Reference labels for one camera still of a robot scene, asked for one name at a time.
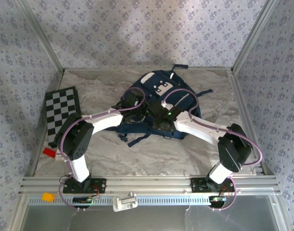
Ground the aluminium frame post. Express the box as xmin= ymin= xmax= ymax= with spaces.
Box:
xmin=16 ymin=0 xmax=65 ymax=75
xmin=230 ymin=0 xmax=280 ymax=75

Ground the grey metal panel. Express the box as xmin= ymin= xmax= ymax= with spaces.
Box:
xmin=19 ymin=195 xmax=291 ymax=231

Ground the small red box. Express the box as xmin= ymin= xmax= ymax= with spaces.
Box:
xmin=42 ymin=147 xmax=56 ymax=158

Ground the white plastic bracket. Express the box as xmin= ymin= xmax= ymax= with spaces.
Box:
xmin=112 ymin=192 xmax=139 ymax=212

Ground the right small circuit board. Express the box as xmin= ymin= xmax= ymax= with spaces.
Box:
xmin=208 ymin=195 xmax=227 ymax=204

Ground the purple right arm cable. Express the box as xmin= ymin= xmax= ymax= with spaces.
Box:
xmin=162 ymin=88 xmax=263 ymax=213

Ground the left small circuit board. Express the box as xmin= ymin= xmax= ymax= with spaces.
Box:
xmin=72 ymin=196 xmax=93 ymax=205

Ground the navy blue backpack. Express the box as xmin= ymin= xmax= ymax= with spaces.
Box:
xmin=104 ymin=64 xmax=214 ymax=148

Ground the grey slotted cable duct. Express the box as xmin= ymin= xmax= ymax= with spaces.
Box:
xmin=28 ymin=195 xmax=274 ymax=206

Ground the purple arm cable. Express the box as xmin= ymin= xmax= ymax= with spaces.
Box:
xmin=57 ymin=86 xmax=147 ymax=213
xmin=162 ymin=88 xmax=263 ymax=213

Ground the orange connector block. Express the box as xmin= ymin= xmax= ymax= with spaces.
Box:
xmin=41 ymin=192 xmax=55 ymax=202

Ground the aluminium side rail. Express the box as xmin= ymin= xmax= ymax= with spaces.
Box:
xmin=230 ymin=69 xmax=268 ymax=175

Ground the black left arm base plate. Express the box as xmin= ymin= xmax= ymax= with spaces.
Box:
xmin=62 ymin=178 xmax=107 ymax=194

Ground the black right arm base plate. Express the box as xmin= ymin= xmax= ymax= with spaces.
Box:
xmin=190 ymin=178 xmax=235 ymax=193

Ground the black grey chessboard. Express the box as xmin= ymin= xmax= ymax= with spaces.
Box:
xmin=45 ymin=86 xmax=83 ymax=149

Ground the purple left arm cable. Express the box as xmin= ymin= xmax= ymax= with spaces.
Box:
xmin=57 ymin=86 xmax=147 ymax=213

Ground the small circuit board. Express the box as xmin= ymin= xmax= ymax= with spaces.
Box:
xmin=208 ymin=195 xmax=227 ymax=204
xmin=72 ymin=196 xmax=93 ymax=205

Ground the aluminium front rail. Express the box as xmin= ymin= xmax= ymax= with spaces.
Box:
xmin=18 ymin=175 xmax=281 ymax=194

